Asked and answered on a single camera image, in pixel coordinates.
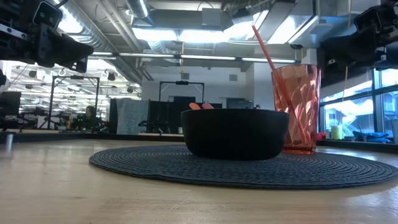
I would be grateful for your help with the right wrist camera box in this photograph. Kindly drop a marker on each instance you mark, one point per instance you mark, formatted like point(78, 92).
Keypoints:
point(367, 19)

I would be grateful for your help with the red faceted plastic cup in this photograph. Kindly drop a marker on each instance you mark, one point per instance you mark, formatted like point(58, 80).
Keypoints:
point(300, 105)

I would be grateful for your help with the red drinking straw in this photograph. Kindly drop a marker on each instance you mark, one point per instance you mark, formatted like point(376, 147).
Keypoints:
point(264, 46)

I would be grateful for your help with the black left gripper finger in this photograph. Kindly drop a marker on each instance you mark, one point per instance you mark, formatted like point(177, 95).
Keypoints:
point(81, 65)
point(68, 48)

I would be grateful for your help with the black monitor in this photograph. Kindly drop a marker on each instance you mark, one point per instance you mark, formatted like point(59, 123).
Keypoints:
point(10, 103)

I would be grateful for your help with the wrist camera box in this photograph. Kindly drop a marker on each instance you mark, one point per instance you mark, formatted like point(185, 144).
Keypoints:
point(48, 15)
point(367, 19)

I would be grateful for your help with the blue cloth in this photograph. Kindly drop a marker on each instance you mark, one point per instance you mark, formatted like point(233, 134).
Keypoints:
point(371, 136)

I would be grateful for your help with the long ceiling strip light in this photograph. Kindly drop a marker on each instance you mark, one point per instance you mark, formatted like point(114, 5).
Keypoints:
point(205, 57)

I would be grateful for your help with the person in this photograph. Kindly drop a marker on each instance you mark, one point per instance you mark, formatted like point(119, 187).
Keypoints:
point(88, 119)

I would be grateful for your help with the black bowl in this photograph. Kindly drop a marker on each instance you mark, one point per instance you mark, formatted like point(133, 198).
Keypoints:
point(234, 133)

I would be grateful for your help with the dark shelf unit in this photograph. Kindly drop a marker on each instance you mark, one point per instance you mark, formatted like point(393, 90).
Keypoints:
point(239, 103)

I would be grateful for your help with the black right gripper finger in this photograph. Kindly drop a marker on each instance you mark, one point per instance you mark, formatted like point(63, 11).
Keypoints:
point(332, 62)
point(351, 48)

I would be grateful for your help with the small red box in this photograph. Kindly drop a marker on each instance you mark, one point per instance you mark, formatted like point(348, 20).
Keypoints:
point(321, 136)

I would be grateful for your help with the black metal frame stand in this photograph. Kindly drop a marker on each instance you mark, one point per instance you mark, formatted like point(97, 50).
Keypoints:
point(74, 77)

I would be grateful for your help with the grey cloth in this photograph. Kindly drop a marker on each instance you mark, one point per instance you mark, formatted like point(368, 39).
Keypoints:
point(132, 113)

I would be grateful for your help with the round dark woven placemat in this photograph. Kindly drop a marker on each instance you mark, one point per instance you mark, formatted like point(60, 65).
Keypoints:
point(155, 168)

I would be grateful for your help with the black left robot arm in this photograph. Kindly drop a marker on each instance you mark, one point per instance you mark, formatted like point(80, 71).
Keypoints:
point(2, 77)

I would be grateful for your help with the yellow-green cup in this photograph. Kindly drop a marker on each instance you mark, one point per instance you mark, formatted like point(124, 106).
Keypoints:
point(336, 132)

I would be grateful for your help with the black frame with camera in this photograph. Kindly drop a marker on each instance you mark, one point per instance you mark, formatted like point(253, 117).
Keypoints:
point(182, 83)

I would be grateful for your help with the silver ventilation duct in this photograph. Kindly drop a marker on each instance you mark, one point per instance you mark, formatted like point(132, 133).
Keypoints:
point(138, 7)

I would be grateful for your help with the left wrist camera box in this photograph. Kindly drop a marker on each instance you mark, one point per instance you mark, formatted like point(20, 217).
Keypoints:
point(48, 15)

